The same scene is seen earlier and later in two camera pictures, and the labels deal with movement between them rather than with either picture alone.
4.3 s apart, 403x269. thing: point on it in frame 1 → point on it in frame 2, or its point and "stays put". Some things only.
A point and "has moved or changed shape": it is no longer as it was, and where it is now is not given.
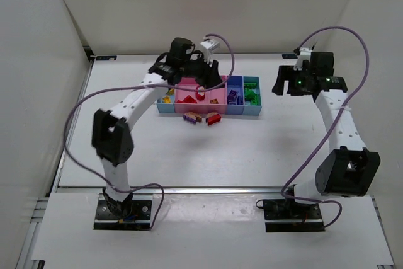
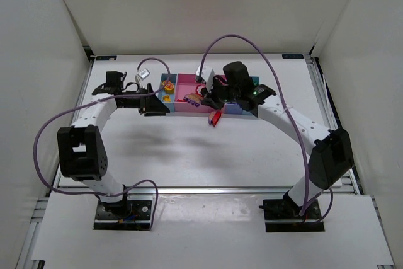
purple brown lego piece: (192, 117) → (193, 99)
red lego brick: (213, 118) has moved or changed shape
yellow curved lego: (167, 99) stays put
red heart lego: (200, 92) stays put
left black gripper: (205, 69) → (143, 104)
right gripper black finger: (285, 72) → (216, 104)
